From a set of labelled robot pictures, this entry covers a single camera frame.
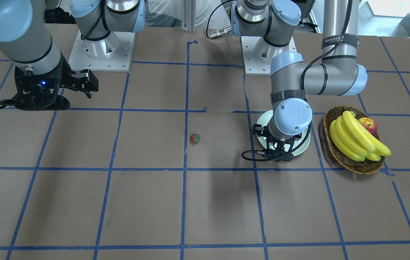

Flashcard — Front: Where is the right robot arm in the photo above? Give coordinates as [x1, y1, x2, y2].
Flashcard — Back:
[0, 0, 146, 111]

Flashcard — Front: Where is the aluminium frame post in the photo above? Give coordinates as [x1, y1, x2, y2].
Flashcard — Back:
[180, 0, 196, 34]

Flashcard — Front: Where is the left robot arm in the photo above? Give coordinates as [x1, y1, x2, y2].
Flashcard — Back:
[230, 0, 368, 162]

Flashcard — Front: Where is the light green plate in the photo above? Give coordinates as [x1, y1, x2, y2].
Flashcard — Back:
[256, 110, 311, 156]

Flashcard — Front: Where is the red apple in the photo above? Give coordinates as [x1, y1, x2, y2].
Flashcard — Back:
[358, 117, 377, 135]

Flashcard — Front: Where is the brown wicker basket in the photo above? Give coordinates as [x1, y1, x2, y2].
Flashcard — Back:
[319, 105, 385, 175]

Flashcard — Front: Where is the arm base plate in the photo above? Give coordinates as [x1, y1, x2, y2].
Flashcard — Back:
[68, 31, 137, 72]
[240, 34, 296, 76]

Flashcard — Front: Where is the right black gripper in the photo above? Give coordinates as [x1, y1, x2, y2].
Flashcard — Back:
[13, 56, 99, 111]

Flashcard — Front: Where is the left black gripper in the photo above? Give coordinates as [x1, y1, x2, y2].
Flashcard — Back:
[252, 124, 305, 162]

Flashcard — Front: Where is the yellow banana bunch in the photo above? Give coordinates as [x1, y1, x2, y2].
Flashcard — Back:
[330, 111, 392, 161]

